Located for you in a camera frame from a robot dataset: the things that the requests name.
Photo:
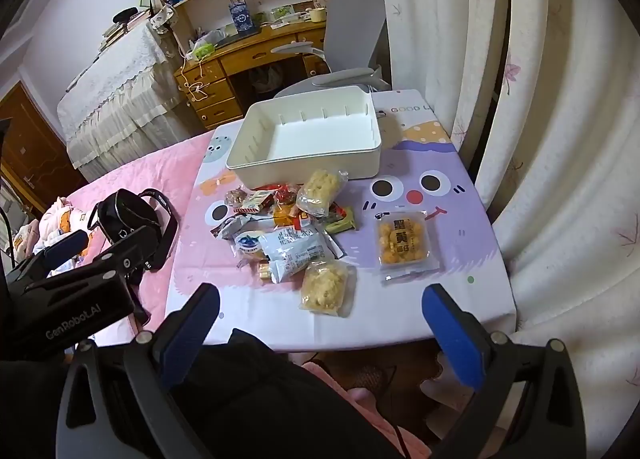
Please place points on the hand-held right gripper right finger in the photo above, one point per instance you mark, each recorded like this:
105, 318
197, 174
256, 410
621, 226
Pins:
452, 339

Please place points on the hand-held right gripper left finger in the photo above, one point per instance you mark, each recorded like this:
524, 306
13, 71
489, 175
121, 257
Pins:
182, 339

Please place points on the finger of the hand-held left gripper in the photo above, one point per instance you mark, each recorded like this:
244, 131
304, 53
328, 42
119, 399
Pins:
62, 246
130, 251

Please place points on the silver snack packet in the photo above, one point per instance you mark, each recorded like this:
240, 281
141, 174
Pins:
230, 226

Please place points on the yellow puff snack tray packet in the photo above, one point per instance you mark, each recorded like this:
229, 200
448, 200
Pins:
405, 241

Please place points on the bread packet with blue label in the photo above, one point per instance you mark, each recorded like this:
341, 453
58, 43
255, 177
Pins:
250, 244

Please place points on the brown nut snack packet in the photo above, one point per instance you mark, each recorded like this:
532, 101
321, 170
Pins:
235, 199

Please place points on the red green snack packet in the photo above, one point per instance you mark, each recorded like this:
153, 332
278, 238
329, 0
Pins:
257, 201

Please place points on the clear popcorn snack packet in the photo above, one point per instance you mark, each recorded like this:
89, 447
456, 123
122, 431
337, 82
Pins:
325, 286
320, 191

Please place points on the white blue long snack packet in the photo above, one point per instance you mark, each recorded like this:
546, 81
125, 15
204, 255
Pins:
292, 249

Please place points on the orange snack packet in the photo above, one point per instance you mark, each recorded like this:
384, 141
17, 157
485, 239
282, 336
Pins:
285, 214

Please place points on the white plastic storage box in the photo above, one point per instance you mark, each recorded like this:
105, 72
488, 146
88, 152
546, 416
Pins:
310, 139

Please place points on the plush toy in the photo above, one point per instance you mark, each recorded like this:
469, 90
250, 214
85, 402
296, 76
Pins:
55, 224

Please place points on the black handbag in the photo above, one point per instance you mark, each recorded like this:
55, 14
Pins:
125, 211

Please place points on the pink blanket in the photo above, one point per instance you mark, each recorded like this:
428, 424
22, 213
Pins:
150, 174

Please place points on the cartoon printed tablecloth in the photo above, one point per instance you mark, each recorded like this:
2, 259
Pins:
460, 249

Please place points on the person's dark trousers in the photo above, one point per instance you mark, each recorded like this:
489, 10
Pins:
260, 399

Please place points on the wooden door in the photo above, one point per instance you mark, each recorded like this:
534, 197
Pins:
30, 139

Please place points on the white lace covered furniture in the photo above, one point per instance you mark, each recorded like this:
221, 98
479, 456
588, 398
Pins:
115, 99

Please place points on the clear plastic bag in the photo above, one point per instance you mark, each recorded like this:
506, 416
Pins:
205, 46

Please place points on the white floral curtain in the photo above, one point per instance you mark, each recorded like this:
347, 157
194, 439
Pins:
550, 139

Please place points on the stack of books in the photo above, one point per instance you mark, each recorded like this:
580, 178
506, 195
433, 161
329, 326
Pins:
117, 29

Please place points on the wooden desk with drawers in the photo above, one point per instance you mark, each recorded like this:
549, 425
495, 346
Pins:
240, 56

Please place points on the floral cloth bag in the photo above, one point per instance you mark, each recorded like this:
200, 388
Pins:
162, 19

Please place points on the blue gift bag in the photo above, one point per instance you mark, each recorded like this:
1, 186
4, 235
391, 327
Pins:
242, 19

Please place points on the green white packet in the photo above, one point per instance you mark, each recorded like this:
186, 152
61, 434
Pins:
280, 14

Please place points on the yellow mug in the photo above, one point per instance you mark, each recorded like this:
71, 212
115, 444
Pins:
316, 15

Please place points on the grey office chair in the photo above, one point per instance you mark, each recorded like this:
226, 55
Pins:
350, 24

